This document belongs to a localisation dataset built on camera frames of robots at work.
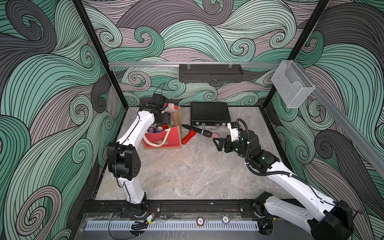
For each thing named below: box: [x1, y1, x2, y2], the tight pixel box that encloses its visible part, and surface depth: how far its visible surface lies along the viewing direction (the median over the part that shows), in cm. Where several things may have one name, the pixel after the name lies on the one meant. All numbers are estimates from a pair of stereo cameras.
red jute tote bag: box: [142, 103, 182, 150], surface depth 86 cm
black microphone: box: [181, 124, 213, 138], surface depth 103 cm
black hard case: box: [190, 102, 231, 126], surface depth 112 cm
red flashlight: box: [181, 129, 196, 145], surface depth 102 cm
